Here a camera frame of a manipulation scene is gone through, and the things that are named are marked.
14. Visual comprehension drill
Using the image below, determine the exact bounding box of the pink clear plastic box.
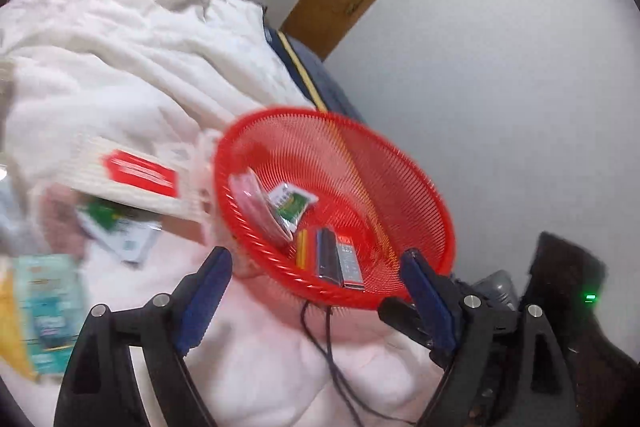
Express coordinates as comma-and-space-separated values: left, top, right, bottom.
230, 172, 297, 244

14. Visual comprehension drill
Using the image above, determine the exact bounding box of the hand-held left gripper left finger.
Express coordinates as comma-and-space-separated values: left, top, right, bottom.
52, 246, 233, 427

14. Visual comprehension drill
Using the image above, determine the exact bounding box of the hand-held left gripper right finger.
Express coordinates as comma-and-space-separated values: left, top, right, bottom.
398, 248, 583, 427

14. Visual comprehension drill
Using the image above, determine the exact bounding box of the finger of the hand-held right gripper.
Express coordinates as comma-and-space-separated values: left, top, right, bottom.
378, 297, 451, 368

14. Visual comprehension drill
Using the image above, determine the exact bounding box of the yellow packet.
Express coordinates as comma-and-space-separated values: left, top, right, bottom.
0, 267, 38, 383

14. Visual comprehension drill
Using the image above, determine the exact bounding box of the dark blue mattress yellow stripe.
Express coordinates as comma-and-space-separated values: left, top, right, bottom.
262, 24, 368, 122

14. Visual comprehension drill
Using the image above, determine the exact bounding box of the orange small box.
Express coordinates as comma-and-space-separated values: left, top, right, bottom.
305, 229, 321, 274

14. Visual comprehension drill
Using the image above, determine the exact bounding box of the green white flat packet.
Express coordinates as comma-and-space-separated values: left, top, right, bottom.
75, 199, 163, 264

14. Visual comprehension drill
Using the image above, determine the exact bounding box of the pale pink blanket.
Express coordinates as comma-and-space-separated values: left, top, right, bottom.
75, 222, 446, 427

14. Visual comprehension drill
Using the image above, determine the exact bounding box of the red plastic mesh basket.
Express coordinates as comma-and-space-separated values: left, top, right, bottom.
214, 106, 457, 312

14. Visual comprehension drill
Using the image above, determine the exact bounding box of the black blue small box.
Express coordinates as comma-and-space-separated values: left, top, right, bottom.
316, 227, 346, 281

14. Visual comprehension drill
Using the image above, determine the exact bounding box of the white duvet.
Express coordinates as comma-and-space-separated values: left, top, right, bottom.
0, 0, 321, 218

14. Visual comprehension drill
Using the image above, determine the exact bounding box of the white box with red label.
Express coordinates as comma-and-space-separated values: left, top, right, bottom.
60, 134, 221, 225

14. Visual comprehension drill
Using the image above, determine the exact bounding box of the black thin cable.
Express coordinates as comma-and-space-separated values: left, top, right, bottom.
300, 299, 416, 427

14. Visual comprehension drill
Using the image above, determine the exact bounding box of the teal white packet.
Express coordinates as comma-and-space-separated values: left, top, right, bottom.
12, 254, 88, 375

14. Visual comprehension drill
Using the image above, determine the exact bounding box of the grey small box red label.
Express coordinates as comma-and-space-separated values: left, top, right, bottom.
336, 234, 365, 291

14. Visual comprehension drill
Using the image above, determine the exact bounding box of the green white sachet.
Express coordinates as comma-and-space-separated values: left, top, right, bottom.
269, 183, 319, 229

